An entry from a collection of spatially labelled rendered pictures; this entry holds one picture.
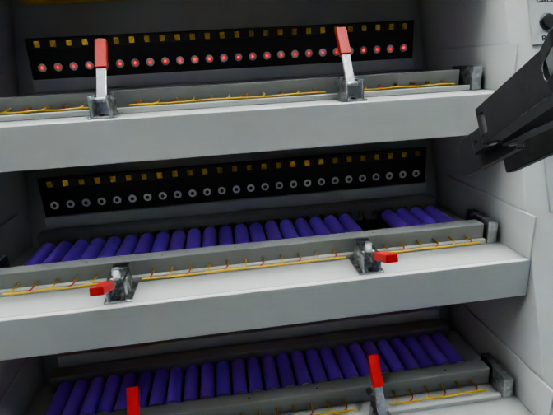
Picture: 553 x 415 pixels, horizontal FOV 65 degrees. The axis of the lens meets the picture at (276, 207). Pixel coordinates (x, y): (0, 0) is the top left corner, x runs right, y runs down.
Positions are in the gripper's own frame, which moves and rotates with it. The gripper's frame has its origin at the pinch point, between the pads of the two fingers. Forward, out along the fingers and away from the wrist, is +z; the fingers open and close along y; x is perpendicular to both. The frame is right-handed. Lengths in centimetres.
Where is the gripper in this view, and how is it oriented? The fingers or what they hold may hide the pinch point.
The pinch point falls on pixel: (509, 143)
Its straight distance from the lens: 38.0
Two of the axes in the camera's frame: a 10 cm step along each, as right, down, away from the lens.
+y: -9.9, 0.9, -1.1
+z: -0.9, 2.0, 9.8
